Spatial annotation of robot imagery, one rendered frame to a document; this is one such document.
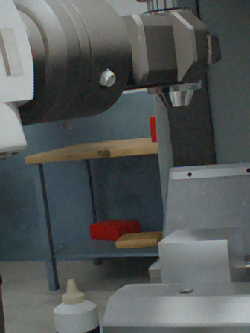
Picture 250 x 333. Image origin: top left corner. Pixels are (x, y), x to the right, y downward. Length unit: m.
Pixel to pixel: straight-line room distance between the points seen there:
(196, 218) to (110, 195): 4.38
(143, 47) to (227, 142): 0.49
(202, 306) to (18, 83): 0.23
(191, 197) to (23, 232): 4.82
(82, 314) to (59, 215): 4.93
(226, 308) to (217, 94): 0.49
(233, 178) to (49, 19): 0.57
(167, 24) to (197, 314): 0.22
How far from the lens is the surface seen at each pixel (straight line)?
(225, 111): 1.00
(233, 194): 0.98
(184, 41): 0.55
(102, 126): 5.32
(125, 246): 4.69
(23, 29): 0.45
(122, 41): 0.50
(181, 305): 0.57
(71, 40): 0.46
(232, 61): 0.99
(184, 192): 1.01
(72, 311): 0.67
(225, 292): 0.58
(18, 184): 5.73
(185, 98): 0.61
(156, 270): 0.68
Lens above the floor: 1.21
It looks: 6 degrees down
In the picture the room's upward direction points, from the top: 7 degrees counter-clockwise
